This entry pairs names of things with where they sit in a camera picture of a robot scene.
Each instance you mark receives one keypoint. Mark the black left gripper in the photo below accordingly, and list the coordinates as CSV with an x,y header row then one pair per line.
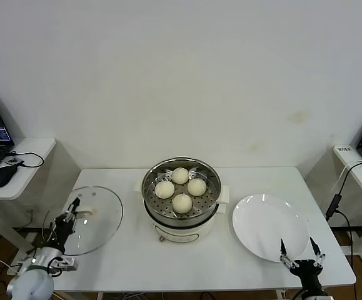
x,y
62,229

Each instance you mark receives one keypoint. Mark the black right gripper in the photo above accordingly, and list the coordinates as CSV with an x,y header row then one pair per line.
x,y
307,270

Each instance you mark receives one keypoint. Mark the glass pot lid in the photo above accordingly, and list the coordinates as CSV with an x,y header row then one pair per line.
x,y
105,212

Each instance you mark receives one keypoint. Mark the white steamed baozi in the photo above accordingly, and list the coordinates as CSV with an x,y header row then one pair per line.
x,y
197,187
164,189
180,175
182,203

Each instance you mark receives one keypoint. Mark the perforated steel steamer basket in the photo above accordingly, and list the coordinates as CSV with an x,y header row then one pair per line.
x,y
165,207

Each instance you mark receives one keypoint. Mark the white round plate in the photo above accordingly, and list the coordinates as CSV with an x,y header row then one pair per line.
x,y
262,225

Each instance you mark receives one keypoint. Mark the white side table with mouse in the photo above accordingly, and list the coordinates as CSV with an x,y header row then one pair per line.
x,y
33,150

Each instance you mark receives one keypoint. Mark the black computer mouse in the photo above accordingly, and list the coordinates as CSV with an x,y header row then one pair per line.
x,y
1,176

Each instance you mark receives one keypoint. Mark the cream electric cooker base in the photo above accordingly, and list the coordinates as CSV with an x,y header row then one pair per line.
x,y
184,234

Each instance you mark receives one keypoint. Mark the white printed label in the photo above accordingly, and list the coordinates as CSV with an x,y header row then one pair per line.
x,y
345,149

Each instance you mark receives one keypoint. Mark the white wall socket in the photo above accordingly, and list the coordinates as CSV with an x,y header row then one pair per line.
x,y
31,208

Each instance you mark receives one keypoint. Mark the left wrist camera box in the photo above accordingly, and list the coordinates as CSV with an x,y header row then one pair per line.
x,y
66,265

